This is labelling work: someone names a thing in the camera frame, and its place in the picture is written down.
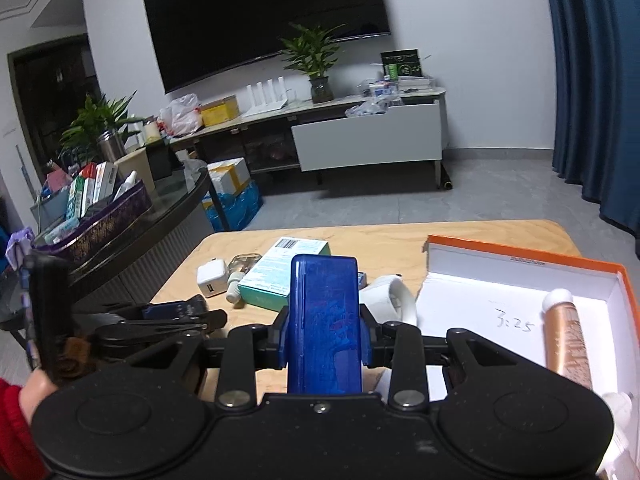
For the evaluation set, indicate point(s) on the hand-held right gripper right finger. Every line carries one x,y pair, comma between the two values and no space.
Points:
366,345

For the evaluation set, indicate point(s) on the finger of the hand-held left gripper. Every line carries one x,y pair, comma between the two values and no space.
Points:
175,308
200,321

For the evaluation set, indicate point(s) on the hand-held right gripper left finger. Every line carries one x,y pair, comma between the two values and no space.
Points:
281,345

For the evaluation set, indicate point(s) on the blue plastic case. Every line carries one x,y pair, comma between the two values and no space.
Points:
325,320

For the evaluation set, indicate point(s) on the white plug-in repellent device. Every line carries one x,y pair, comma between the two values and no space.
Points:
395,300

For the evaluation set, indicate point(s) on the orange and white cardboard box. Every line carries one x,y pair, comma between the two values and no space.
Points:
500,280

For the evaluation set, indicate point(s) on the copper cosmetic tube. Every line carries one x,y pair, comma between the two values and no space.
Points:
567,340

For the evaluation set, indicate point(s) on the white repellent device with bottle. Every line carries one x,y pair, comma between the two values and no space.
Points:
614,425

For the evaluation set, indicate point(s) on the person's left forearm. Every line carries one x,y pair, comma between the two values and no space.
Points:
12,430

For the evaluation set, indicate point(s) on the person's left hand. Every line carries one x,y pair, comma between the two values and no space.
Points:
37,390

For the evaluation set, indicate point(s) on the white USB charger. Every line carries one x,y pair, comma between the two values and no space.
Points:
212,277

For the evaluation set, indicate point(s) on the small glass bottle white cap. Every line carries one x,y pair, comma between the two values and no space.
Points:
240,272

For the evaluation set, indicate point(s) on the purple cloth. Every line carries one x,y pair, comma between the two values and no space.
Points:
20,247

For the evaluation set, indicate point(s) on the black coffee table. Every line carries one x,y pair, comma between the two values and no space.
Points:
165,240

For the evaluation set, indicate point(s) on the teal cardboard box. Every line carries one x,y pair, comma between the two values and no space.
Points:
272,275

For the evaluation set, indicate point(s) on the purple tin tray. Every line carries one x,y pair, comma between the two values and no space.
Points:
100,230

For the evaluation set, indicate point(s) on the blue bottle pack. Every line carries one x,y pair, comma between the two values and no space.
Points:
235,210

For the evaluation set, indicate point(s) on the row of medicine boxes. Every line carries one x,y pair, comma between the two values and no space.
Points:
90,192

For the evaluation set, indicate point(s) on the white plastic bottle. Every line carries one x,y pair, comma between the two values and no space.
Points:
126,186

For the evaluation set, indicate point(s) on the white and yellow carton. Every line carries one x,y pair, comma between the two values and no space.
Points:
229,175

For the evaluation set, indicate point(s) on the beige box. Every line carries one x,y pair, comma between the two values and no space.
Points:
132,170

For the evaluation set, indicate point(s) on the dark rolled mat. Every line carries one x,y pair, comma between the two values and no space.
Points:
445,177

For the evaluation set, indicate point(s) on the potted plant in metal pot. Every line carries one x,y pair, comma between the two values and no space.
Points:
97,120

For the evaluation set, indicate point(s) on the white and red plastic bag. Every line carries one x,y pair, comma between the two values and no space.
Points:
181,115

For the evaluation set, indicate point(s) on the yellow box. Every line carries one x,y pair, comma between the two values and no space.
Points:
220,111

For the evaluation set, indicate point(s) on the dark wooden cabinet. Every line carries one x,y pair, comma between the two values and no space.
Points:
50,100

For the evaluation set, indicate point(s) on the TV cabinet with white drawer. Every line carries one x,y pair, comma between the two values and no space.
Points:
370,135

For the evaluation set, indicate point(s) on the white router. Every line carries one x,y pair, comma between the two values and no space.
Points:
267,97

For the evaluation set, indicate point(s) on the clear plastic bags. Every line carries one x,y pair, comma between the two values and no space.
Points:
370,109

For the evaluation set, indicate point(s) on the pile of small boxes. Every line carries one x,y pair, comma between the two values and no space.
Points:
380,87

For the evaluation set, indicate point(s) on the black and green box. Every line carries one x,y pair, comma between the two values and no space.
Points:
401,64

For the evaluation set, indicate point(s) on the potted plant in glass vase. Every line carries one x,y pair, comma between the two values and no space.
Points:
315,55

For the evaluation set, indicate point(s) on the blue curtain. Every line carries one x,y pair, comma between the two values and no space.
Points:
600,100

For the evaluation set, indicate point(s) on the black wall television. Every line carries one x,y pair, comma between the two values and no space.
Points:
260,15

